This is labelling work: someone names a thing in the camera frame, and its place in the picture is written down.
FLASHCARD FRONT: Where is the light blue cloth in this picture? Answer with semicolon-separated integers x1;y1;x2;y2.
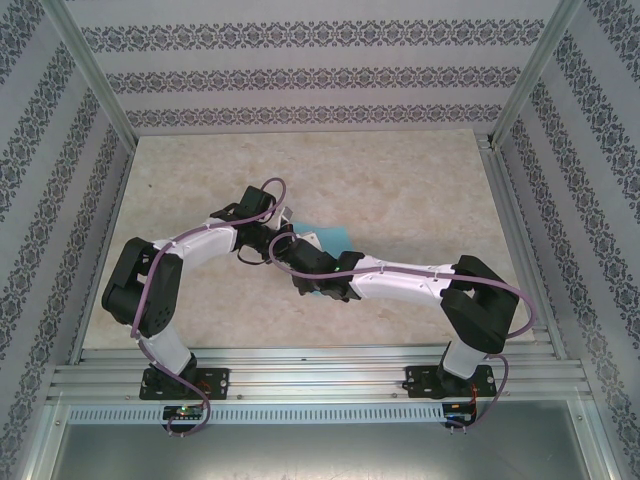
291;219;357;300

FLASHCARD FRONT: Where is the grey metal sheet panel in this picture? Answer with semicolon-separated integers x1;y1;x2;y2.
49;399;616;480

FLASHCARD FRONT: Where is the small circuit board green light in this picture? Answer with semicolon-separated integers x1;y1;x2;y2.
163;405;204;420

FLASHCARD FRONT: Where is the long aluminium mounting rail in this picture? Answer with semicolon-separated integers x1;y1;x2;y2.
47;347;589;401

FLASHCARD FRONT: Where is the slotted grey cable duct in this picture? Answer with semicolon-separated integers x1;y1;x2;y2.
67;403;446;425

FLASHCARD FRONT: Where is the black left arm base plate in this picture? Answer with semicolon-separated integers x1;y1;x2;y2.
139;367;232;401

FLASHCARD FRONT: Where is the thin aluminium side rail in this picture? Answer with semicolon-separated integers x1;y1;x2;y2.
69;144;136;364

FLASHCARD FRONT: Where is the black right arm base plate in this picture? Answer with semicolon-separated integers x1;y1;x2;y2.
405;364;497;400

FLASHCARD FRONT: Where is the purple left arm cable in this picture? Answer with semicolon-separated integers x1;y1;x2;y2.
130;177;289;439

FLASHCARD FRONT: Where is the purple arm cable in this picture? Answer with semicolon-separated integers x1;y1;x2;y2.
268;230;535;434
130;177;289;439

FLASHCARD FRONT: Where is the aluminium frame post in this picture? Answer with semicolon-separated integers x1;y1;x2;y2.
489;0;586;151
42;0;139;149

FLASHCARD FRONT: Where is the wide aluminium side rail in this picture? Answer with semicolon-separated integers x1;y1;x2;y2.
477;134;569;361

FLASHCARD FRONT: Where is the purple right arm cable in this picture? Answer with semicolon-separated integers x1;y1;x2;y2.
268;230;535;434

